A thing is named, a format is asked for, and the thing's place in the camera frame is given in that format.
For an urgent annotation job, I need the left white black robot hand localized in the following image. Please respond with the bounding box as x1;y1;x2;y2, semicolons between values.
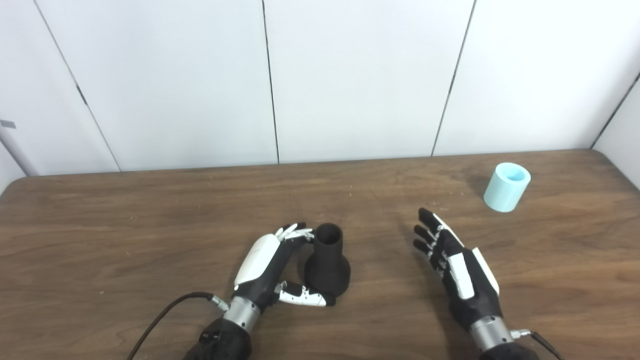
233;222;337;307

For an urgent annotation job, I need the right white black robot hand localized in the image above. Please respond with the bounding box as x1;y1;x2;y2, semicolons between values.
413;207;503;332

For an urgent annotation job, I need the black flared nozzle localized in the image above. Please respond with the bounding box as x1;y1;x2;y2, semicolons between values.
304;223;351;299

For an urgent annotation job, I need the light-blue hose piece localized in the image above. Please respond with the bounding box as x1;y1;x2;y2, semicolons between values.
483;162;532;213

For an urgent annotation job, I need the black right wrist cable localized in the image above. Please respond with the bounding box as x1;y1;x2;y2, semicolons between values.
510;329;565;360

